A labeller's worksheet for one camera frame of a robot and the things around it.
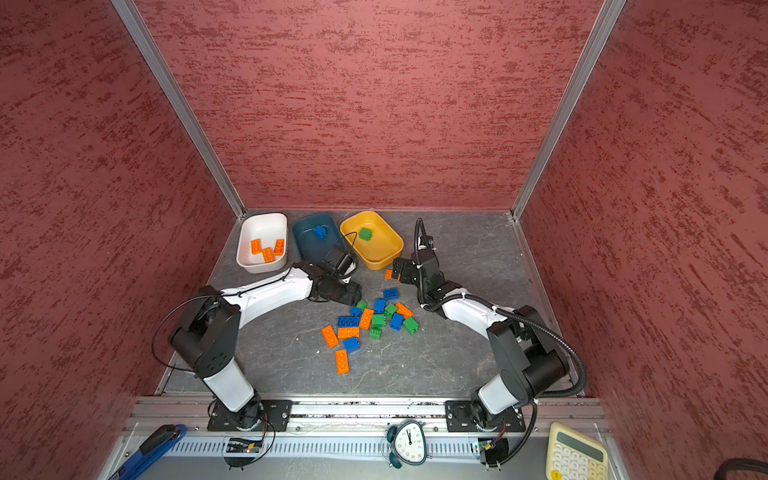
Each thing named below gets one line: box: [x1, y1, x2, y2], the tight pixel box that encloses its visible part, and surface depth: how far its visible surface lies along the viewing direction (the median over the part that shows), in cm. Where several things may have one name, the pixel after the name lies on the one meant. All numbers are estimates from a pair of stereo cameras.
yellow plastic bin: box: [340, 210, 405, 271], surface depth 113 cm
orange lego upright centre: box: [360, 308, 374, 330], surface depth 93 cm
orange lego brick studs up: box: [262, 247, 275, 263], surface depth 106 cm
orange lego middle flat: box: [338, 327, 360, 340], surface depth 89 cm
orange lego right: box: [396, 302, 415, 320], surface depth 94 cm
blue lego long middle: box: [337, 316, 359, 328], surface depth 92 cm
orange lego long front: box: [336, 349, 350, 375], surface depth 85 cm
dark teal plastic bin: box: [292, 213, 346, 262], surface depth 113 cm
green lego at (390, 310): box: [384, 303, 397, 321], surface depth 94 cm
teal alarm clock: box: [381, 420, 432, 469], surface depth 69 cm
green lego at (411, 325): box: [403, 317, 419, 334], surface depth 89 cm
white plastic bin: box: [236, 212, 289, 274], surface depth 109 cm
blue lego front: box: [344, 336, 360, 354], surface depth 87 cm
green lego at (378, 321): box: [372, 314, 385, 329], surface depth 91 cm
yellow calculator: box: [546, 422, 609, 480], surface depth 69 cm
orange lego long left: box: [321, 324, 339, 349], surface depth 89 cm
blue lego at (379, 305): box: [374, 298, 386, 314], surface depth 96 cm
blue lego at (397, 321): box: [390, 313, 405, 332], surface depth 90 cm
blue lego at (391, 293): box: [383, 287, 399, 300], surface depth 99 cm
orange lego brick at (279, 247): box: [274, 239, 285, 256], surface depth 109 cm
